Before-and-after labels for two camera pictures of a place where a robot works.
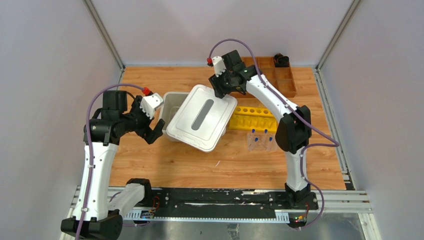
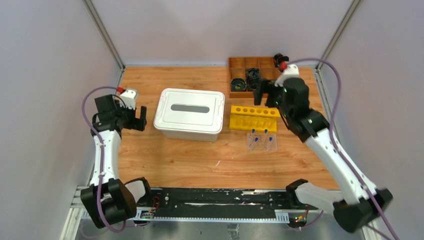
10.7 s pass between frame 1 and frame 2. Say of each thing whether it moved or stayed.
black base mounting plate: stayed
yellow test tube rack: stayed
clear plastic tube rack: stayed
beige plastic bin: moved
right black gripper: moved
